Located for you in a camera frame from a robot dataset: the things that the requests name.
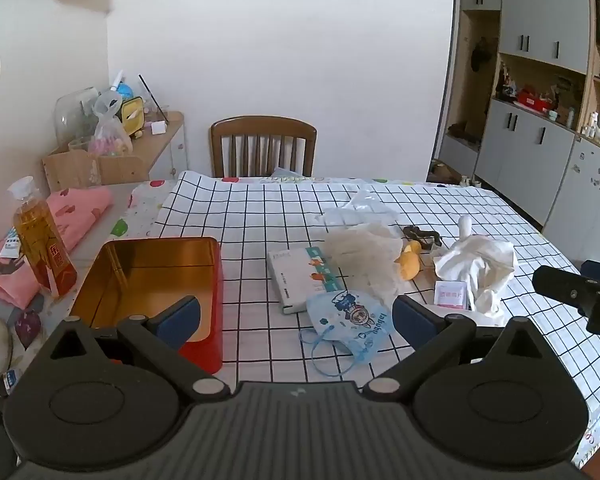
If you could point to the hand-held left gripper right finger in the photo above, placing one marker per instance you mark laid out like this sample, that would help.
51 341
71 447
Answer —
409 317

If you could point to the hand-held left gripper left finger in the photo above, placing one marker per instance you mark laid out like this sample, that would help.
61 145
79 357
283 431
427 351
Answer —
180 317

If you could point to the pink sachet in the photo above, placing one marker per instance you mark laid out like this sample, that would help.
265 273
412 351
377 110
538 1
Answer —
449 295

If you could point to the red tin box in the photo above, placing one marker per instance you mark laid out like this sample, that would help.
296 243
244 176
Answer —
145 270

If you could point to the blue printed face mask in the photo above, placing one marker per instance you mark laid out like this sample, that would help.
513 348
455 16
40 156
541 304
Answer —
345 317

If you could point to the brown scrunchie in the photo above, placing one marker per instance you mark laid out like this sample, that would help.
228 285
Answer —
432 237

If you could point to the white plush rabbit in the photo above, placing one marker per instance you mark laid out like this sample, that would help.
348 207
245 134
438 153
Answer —
464 226

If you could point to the white flat box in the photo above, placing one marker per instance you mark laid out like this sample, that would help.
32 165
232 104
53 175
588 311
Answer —
292 275

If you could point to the clear plastic bag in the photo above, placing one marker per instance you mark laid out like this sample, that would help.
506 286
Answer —
364 205

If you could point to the pink printed cloth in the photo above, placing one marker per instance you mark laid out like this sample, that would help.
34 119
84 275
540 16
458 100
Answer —
75 210

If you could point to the amber tea bottle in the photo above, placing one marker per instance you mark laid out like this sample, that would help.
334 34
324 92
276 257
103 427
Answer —
40 240

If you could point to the wooden top side cabinet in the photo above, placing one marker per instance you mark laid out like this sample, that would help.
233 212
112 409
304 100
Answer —
155 147

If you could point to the light blue cloth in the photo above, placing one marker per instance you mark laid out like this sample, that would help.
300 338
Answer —
285 174

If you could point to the white blue tube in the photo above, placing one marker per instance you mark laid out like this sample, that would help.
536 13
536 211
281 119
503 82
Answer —
11 242

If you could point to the small white box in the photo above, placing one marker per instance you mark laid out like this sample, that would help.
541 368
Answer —
158 128

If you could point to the plastic bag of sweets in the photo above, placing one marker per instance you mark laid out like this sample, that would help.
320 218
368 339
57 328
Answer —
111 137

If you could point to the small glass bowl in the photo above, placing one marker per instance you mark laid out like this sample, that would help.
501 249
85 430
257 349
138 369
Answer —
82 144

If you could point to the yellow tissue box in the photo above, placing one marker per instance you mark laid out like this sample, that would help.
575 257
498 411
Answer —
134 117

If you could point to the brown wooden chair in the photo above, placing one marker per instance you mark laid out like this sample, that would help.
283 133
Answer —
262 127

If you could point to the reed diffuser with black sticks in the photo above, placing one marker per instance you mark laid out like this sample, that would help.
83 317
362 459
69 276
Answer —
159 110

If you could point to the large glass jar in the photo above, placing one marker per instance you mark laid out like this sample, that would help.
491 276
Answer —
72 112

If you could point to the small blue globe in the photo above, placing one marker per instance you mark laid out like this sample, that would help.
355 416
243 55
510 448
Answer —
125 91

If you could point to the dark hanging figurine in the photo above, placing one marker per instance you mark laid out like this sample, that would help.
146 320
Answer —
480 55

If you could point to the grey wooden wall cabinet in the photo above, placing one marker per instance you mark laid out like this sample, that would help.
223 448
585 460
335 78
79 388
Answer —
524 15

